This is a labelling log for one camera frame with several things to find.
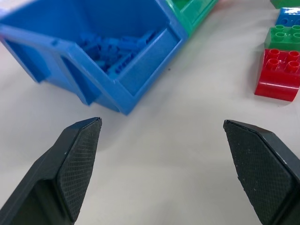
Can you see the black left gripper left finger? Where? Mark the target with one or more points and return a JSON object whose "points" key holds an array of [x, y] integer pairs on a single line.
{"points": [[70, 168]]}

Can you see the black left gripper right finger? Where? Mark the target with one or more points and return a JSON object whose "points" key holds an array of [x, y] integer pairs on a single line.
{"points": [[260, 168]]}

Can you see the red curved building block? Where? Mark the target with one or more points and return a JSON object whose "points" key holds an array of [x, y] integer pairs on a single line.
{"points": [[279, 77]]}

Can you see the blue plastic storage bin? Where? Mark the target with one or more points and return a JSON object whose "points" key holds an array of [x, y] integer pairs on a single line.
{"points": [[131, 70]]}

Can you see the blue bricks pile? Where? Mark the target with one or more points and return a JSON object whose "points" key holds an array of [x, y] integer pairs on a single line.
{"points": [[117, 49]]}

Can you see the green building block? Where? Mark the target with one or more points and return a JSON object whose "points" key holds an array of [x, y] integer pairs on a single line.
{"points": [[284, 2], [281, 38]]}

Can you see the blue building block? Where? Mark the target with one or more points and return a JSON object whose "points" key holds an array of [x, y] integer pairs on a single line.
{"points": [[288, 17]]}

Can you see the green plastic storage bin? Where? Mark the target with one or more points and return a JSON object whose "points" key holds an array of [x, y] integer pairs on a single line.
{"points": [[189, 11]]}

